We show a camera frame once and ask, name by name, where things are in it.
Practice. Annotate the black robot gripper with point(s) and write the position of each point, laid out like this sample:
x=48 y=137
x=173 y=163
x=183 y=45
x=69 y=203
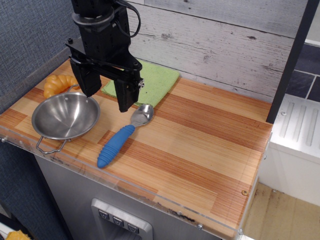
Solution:
x=104 y=51

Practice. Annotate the green cloth napkin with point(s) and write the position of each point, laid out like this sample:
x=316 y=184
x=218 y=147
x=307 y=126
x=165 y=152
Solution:
x=158 y=80

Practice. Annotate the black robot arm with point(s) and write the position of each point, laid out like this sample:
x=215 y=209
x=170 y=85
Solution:
x=101 y=13

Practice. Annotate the orange plastic croissant toy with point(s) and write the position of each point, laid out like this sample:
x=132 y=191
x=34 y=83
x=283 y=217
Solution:
x=56 y=84

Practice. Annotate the grey toy fridge cabinet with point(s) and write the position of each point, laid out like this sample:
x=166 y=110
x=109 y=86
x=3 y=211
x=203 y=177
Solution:
x=241 y=195

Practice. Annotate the silver dispenser button panel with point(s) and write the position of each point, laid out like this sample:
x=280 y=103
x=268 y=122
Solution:
x=116 y=224

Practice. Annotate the clear acrylic table edge guard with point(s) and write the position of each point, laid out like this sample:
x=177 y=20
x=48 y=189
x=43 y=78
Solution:
x=181 y=200

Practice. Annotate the yellow toy on floor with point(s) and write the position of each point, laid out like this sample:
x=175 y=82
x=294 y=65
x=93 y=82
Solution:
x=17 y=235

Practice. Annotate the white toy sink unit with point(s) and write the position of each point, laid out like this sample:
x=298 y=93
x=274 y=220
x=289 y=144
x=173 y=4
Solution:
x=292 y=160

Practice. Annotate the blue handled metal spoon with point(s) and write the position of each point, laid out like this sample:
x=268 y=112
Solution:
x=141 y=116

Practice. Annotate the stainless steel bowl with handles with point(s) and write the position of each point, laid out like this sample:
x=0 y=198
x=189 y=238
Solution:
x=64 y=117

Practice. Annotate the dark right frame post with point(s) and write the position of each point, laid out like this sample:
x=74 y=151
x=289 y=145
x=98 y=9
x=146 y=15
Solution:
x=299 y=41

